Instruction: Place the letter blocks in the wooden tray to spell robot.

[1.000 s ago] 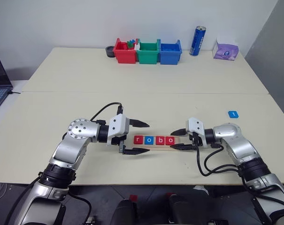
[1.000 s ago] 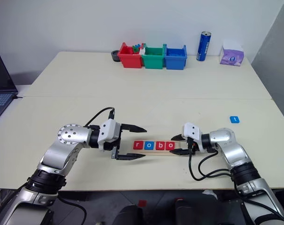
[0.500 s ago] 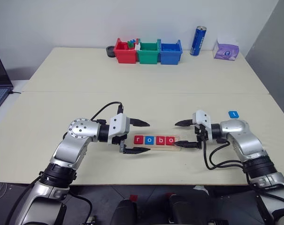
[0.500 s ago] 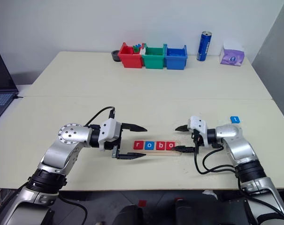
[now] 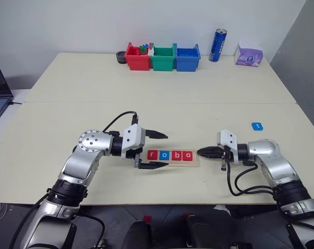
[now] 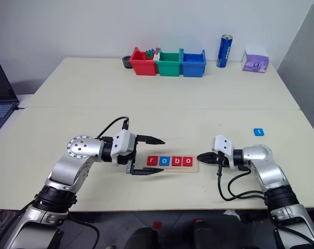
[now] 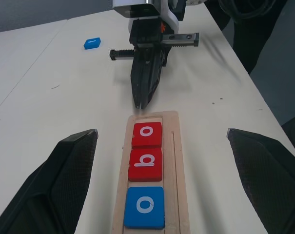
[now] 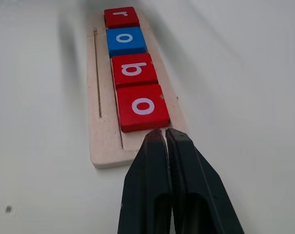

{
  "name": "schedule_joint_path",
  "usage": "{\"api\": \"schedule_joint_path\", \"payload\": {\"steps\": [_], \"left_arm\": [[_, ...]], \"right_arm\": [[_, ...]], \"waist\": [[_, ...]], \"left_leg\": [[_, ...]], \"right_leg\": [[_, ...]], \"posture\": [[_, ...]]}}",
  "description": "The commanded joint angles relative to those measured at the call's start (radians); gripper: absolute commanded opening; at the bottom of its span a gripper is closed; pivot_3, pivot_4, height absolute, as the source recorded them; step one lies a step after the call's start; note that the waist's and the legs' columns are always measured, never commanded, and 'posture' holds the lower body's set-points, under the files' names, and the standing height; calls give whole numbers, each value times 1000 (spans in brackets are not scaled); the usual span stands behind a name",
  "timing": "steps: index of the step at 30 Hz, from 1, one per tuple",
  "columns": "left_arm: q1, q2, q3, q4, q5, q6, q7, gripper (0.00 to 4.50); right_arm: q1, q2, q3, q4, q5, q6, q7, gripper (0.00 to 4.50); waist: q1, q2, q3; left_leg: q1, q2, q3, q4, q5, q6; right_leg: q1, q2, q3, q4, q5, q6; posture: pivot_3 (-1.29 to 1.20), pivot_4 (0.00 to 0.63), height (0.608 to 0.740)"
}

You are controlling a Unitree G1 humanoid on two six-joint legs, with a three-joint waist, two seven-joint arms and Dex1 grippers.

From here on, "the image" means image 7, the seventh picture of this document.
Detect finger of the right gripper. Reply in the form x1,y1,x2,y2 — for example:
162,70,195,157
130,48,145,109
140,48,168,110

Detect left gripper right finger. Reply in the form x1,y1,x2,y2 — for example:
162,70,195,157
226,128,295,234

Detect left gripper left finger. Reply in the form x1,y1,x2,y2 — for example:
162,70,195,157
0,129,98,234

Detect red letter tile o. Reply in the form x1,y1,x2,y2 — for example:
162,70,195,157
131,121,163,150

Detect red letter tile b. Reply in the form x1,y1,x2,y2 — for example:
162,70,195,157
127,148,163,183

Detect blue letter tile t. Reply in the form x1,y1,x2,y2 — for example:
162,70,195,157
83,37,102,50

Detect wooden letter tray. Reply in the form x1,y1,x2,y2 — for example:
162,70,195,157
112,111,191,234

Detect blue letter tile o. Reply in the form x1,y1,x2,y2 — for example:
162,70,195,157
123,186,166,230

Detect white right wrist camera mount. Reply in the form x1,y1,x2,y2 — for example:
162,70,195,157
112,0,180,35

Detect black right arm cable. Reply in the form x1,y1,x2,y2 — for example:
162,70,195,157
218,0,263,20

